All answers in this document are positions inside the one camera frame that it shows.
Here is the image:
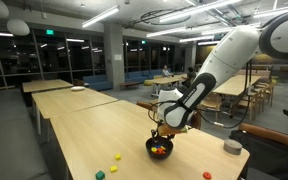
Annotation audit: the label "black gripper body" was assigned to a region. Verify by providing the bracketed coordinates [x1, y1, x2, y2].
[152, 126, 163, 138]

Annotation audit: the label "black bowl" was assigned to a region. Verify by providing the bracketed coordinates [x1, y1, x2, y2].
[145, 137, 174, 160]

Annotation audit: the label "wooden table white legs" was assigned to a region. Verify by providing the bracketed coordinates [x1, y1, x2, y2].
[146, 75, 185, 98]

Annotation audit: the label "low wooden table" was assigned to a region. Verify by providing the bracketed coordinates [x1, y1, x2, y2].
[118, 81, 142, 91]

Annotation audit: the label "blue sofa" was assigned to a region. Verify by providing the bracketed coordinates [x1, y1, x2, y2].
[124, 68, 168, 84]
[82, 74, 114, 92]

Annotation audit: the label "wooden chair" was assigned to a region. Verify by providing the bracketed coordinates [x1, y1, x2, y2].
[200, 93, 222, 121]
[263, 79, 278, 108]
[238, 89, 264, 122]

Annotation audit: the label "seated person light shirt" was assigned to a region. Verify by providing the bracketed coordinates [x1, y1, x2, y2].
[161, 64, 173, 78]

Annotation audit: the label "green block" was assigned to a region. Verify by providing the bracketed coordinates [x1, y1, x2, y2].
[95, 170, 106, 180]

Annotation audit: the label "seated person dark clothes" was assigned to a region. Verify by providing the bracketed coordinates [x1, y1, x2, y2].
[183, 66, 198, 88]

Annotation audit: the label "grey cylinder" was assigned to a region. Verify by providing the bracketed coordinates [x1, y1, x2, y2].
[223, 138, 244, 156]

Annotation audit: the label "concrete column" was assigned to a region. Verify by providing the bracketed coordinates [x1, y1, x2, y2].
[103, 22, 126, 91]

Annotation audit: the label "light wooden table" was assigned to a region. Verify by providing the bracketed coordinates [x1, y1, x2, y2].
[31, 87, 119, 136]
[21, 78, 74, 108]

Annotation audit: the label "long wooden table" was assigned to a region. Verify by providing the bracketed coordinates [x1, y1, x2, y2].
[213, 74, 262, 97]

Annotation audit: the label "brown leather chair back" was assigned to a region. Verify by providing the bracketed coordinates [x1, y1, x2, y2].
[238, 123, 288, 148]

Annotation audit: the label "grey bench sofa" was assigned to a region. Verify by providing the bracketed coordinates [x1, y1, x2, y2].
[0, 78, 53, 180]

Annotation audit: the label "tan wrist camera mount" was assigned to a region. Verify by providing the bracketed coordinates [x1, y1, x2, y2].
[157, 123, 189, 136]

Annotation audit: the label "black ceiling ring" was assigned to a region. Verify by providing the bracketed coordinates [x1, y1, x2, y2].
[132, 9, 193, 27]

